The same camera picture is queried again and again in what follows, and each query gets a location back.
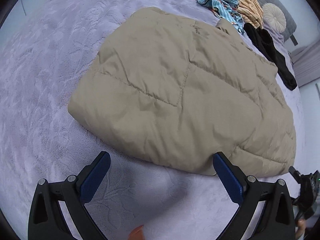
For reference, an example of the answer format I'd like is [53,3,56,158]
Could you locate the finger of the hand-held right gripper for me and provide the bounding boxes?
[289,166,302,183]

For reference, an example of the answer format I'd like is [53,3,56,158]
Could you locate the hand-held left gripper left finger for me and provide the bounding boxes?
[28,151,112,240]

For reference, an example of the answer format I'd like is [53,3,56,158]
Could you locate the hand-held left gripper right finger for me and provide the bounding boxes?
[212,151,297,240]

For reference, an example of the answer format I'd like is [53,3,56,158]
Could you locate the beige puffer jacket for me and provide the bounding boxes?
[68,6,297,177]

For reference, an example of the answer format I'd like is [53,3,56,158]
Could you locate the person's right hand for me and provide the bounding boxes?
[296,218,307,240]

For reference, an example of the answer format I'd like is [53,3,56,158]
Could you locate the person's left hand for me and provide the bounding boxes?
[128,224,146,240]

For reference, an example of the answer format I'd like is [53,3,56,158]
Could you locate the purple plush blanket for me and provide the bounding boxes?
[0,0,304,240]

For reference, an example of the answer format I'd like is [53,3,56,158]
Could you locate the grey curtain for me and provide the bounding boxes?
[291,46,320,88]

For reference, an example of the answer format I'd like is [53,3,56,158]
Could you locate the black garment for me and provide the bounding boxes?
[243,22,298,91]

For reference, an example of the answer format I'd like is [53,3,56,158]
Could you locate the grey quilted headboard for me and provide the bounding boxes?
[229,0,299,45]

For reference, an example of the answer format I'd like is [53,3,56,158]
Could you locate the round cream cushion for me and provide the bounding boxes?
[262,3,287,33]

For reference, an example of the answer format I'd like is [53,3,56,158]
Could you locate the beige striped garment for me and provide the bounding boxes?
[235,0,265,29]

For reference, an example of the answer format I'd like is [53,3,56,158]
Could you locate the blue cartoon print garment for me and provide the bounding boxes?
[175,0,247,34]

